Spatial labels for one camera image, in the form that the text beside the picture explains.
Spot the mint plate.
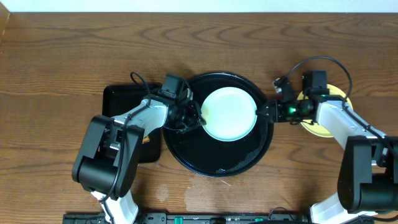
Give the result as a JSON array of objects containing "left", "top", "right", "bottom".
[{"left": 201, "top": 86, "right": 257, "bottom": 142}]

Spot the yellow plate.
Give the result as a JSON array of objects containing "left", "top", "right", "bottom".
[{"left": 297, "top": 84, "right": 353, "bottom": 138}]

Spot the orange green sponge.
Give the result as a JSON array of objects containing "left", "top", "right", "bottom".
[{"left": 142, "top": 136, "right": 150, "bottom": 144}]

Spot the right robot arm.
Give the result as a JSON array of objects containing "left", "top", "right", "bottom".
[{"left": 256, "top": 95, "right": 397, "bottom": 223}]

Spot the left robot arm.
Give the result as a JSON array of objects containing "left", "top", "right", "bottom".
[{"left": 72, "top": 96, "right": 205, "bottom": 223}]

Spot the black rectangular tray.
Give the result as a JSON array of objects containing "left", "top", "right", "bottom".
[{"left": 102, "top": 85, "right": 161, "bottom": 163}]

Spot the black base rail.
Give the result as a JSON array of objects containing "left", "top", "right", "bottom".
[{"left": 62, "top": 213, "right": 311, "bottom": 224}]

